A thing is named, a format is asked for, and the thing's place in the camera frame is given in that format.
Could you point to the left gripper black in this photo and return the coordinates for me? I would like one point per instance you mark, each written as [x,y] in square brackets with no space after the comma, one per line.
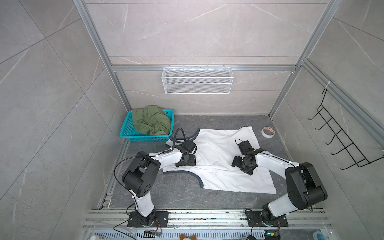
[193,161]

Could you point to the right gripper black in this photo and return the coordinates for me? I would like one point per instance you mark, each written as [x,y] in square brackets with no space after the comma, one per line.
[236,162]

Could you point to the white tank top navy trim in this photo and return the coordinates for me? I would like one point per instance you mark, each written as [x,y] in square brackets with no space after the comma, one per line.
[214,157]

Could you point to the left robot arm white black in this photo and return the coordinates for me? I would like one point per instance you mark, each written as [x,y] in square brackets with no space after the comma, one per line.
[141,174]

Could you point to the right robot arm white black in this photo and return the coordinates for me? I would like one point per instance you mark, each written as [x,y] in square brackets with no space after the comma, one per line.
[304,186]

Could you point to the green tank top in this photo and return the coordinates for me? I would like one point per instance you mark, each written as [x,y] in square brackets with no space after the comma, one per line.
[151,120]

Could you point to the roll of white tape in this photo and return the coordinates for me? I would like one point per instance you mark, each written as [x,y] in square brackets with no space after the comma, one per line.
[268,132]

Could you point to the teal plastic basket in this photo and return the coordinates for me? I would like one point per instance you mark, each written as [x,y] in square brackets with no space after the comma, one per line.
[129,132]

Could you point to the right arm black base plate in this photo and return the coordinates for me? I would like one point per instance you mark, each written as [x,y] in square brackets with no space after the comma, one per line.
[255,219]

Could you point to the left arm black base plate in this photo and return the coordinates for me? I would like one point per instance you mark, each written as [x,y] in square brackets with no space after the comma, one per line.
[155,219]

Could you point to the white wire mesh shelf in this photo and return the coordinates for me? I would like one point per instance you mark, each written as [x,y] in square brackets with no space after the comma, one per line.
[197,80]

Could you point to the aluminium front rail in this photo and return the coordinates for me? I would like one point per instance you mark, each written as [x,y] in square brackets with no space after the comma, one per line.
[206,219]

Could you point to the black wire hook rack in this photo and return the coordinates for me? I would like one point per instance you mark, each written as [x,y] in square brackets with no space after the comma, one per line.
[339,133]

